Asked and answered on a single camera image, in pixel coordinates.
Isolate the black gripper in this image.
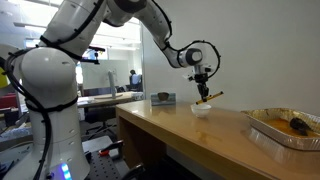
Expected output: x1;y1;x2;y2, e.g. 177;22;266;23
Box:
183;65;212;102

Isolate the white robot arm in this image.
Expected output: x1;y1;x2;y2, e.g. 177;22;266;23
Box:
0;0;213;180

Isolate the small white bowl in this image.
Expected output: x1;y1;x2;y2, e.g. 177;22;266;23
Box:
191;104;211;118

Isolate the blue tissue box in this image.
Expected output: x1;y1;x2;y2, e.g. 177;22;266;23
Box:
150;92;176;106

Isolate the aluminium foil tray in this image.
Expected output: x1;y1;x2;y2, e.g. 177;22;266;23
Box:
243;108;320;151

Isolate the dark object in tray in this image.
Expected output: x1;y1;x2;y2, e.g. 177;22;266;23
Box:
289;117;310;136

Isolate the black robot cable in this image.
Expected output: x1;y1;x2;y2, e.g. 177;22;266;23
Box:
150;0;222;81

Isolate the red handled clamp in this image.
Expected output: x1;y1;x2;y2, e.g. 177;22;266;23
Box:
98;140;124;156

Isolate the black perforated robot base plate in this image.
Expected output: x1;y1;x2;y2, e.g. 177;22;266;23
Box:
84;149;121;180

